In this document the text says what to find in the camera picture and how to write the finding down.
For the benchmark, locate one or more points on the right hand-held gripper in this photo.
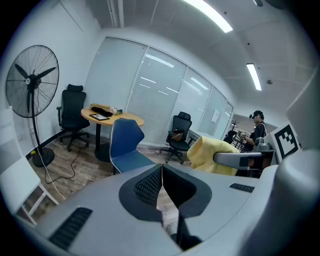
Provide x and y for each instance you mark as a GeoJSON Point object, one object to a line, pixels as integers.
{"type": "Point", "coordinates": [285, 140]}

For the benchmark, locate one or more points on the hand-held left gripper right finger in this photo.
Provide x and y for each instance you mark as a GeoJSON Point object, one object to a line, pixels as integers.
{"type": "Point", "coordinates": [225, 200]}

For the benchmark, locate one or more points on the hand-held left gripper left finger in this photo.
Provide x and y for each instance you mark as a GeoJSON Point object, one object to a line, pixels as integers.
{"type": "Point", "coordinates": [105, 205]}

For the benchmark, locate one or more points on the yellow wiping cloth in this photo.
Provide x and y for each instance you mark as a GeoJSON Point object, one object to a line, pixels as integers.
{"type": "Point", "coordinates": [202, 152]}

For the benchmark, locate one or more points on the blue chair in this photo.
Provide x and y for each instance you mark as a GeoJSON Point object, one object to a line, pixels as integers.
{"type": "Point", "coordinates": [125, 145]}

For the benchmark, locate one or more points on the black office chair with bag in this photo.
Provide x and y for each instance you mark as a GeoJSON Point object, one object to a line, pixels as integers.
{"type": "Point", "coordinates": [181, 125]}

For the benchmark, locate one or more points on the white wooden chair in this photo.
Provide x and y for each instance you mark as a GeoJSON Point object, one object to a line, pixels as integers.
{"type": "Point", "coordinates": [17, 180]}

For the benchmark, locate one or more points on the black office chair with headrest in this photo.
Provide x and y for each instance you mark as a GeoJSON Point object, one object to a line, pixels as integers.
{"type": "Point", "coordinates": [73, 107]}

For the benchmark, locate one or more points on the white paper notice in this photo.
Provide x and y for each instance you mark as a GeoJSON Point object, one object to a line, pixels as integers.
{"type": "Point", "coordinates": [215, 115]}

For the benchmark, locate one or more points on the brown bag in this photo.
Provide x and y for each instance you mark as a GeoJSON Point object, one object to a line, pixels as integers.
{"type": "Point", "coordinates": [178, 135]}

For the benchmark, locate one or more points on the person's white shoe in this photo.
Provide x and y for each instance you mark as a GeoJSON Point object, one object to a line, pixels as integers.
{"type": "Point", "coordinates": [172, 228]}

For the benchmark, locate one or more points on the long ceiling light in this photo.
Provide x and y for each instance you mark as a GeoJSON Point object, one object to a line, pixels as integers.
{"type": "Point", "coordinates": [212, 15]}
{"type": "Point", "coordinates": [253, 76]}

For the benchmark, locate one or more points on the round wooden table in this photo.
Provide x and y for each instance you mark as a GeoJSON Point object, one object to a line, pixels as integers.
{"type": "Point", "coordinates": [120, 118]}

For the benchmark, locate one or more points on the black cloth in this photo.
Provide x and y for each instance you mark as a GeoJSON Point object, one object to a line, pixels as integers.
{"type": "Point", "coordinates": [101, 111]}

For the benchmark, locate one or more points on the pink artificial flowers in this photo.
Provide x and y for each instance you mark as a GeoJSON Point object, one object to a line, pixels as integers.
{"type": "Point", "coordinates": [114, 110]}

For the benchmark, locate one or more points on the black standing fan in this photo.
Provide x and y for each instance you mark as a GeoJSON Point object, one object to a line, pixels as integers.
{"type": "Point", "coordinates": [30, 82]}

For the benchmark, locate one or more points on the black frame with tree picture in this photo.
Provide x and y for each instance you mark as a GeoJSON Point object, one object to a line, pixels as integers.
{"type": "Point", "coordinates": [99, 116]}

